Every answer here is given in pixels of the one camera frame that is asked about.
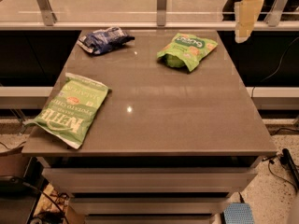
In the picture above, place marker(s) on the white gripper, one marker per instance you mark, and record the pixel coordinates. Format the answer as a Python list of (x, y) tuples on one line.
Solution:
[(246, 14)]

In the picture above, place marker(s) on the green rice chip bag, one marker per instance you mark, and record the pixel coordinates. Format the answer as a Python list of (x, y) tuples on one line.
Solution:
[(186, 50)]

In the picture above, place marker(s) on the blue crumpled chip bag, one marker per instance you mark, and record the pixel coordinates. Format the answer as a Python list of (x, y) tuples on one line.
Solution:
[(103, 41)]

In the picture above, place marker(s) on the green jalapeno Kettle chip bag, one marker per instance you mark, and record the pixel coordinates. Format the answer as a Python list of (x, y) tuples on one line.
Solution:
[(70, 113)]

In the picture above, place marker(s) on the blue perforated box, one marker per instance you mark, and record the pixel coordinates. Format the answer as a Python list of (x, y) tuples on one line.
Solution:
[(238, 213)]

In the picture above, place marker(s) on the glass railing with metal posts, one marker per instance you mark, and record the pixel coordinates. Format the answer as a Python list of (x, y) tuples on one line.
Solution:
[(93, 14)]

